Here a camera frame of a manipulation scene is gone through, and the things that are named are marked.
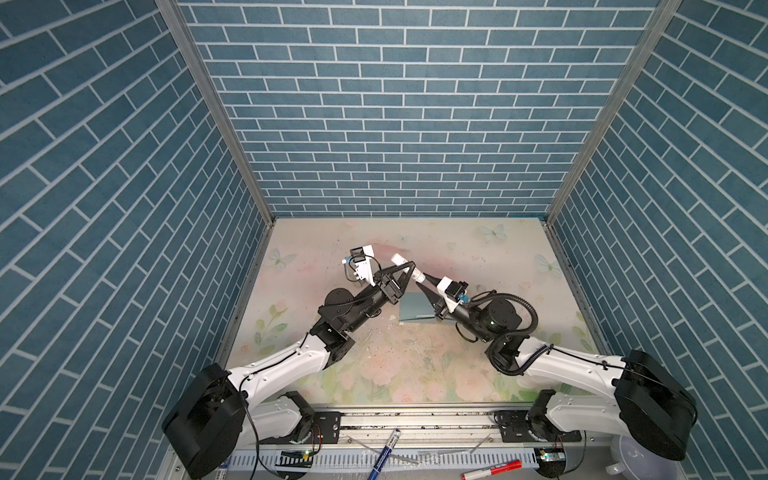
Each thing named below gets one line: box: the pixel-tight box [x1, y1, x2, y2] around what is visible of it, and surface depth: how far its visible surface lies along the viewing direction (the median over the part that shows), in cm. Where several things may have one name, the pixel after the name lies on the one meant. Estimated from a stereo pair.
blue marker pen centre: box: [367, 428, 401, 480], surface depth 70 cm
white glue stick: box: [391, 253, 426, 283], surface depth 68 cm
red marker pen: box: [461, 460, 523, 480], surface depth 69 cm
